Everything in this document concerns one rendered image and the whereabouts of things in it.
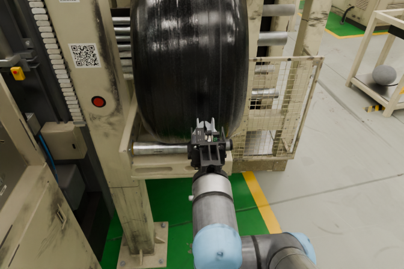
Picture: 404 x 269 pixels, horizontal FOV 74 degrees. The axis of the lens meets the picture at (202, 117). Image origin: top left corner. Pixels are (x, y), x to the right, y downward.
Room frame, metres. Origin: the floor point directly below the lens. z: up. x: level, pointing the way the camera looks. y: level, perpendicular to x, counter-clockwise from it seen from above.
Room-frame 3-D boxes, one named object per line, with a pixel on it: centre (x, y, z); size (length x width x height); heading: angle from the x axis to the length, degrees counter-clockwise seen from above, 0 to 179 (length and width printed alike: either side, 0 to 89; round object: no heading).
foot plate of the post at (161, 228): (0.78, 0.34, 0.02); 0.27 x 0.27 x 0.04; 3
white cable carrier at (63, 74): (0.74, 0.42, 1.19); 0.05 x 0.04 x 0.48; 3
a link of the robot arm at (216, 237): (0.23, -0.02, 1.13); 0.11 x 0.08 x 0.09; 3
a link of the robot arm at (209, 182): (0.31, -0.02, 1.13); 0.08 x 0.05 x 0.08; 93
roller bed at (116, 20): (1.18, 0.32, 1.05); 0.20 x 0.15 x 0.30; 93
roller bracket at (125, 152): (0.80, 0.26, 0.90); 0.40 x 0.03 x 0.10; 3
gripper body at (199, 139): (0.39, -0.01, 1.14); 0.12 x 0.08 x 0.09; 3
